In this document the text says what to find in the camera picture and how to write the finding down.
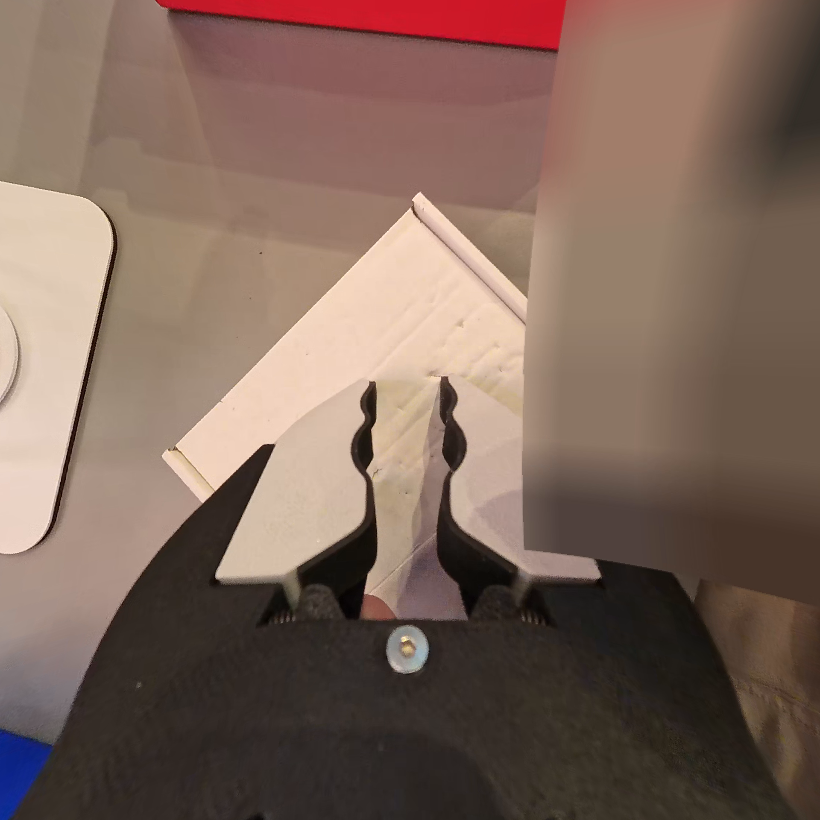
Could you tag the white rounded mat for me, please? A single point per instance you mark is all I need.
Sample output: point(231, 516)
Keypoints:
point(57, 307)

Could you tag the white cardboard box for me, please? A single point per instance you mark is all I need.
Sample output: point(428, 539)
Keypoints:
point(359, 333)

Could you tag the red block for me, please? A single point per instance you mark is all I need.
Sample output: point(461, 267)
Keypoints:
point(359, 19)

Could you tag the white round disc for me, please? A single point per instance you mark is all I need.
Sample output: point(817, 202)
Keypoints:
point(7, 352)

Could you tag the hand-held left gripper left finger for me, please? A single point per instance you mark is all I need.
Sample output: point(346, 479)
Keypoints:
point(301, 506)

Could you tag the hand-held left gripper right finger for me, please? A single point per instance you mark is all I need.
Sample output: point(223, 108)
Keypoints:
point(490, 461)

